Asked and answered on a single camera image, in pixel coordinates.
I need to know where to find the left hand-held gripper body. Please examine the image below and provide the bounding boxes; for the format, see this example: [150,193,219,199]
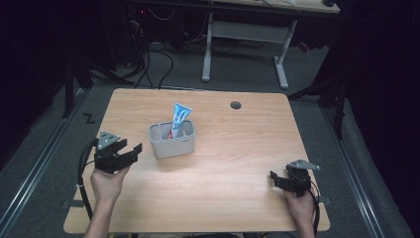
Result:
[93,130,137,175]

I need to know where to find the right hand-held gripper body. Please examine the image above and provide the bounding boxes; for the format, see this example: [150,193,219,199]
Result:
[283,159,321,198]

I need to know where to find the grey plastic holder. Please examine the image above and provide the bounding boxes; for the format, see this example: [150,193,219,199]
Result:
[147,119,197,160]

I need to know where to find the toothpaste tube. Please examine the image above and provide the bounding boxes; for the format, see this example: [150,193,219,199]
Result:
[168,101,193,140]

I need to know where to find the person's right hand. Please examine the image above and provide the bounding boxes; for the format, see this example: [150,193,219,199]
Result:
[283,189,317,230]

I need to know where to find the person's left hand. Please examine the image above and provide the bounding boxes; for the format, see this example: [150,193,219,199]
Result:
[90,164,132,204]

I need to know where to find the black metal stand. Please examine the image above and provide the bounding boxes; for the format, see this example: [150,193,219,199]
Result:
[286,63,352,141]
[61,54,134,120]

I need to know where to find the white-legged wooden desk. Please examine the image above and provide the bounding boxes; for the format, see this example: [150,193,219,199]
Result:
[200,0,342,91]

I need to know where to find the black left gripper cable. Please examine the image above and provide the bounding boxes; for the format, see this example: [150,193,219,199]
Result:
[76,139,101,222]

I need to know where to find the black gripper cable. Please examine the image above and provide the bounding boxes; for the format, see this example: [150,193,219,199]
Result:
[76,139,101,222]
[308,180,322,238]

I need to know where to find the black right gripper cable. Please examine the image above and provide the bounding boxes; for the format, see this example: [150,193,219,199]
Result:
[308,180,322,238]

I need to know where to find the metal floor rail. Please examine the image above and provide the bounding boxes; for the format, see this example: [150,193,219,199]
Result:
[320,106,386,238]
[0,88,85,234]

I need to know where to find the black floor cables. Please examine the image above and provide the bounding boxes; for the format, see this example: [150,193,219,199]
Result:
[127,19,175,91]

